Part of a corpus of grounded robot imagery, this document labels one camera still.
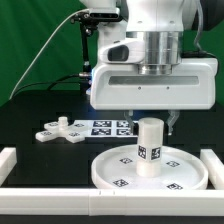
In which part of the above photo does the white round table top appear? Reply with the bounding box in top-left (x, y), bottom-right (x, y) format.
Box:
top-left (91, 144), bottom-right (208, 190)

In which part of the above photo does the black cable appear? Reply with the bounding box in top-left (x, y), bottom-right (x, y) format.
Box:
top-left (11, 73), bottom-right (92, 98)

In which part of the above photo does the white camera cable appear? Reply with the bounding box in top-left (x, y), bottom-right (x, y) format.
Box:
top-left (9, 8), bottom-right (90, 100)

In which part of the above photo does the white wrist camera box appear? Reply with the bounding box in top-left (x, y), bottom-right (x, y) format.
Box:
top-left (98, 38), bottom-right (145, 64)

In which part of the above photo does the white marker tag sheet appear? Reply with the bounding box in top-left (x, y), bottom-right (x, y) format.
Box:
top-left (68, 119), bottom-right (139, 138)

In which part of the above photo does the white cross-shaped table base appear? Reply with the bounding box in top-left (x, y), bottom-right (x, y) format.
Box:
top-left (35, 116), bottom-right (89, 143)

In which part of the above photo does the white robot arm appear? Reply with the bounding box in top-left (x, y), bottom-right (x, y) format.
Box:
top-left (80, 0), bottom-right (224, 131)

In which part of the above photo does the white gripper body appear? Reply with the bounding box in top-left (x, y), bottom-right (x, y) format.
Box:
top-left (90, 58), bottom-right (218, 110)

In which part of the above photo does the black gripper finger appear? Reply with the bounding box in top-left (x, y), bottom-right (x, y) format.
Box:
top-left (167, 110), bottom-right (180, 135)
top-left (124, 111), bottom-right (134, 132)

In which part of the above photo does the white U-shaped fence frame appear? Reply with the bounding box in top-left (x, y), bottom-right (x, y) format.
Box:
top-left (0, 147), bottom-right (224, 216)

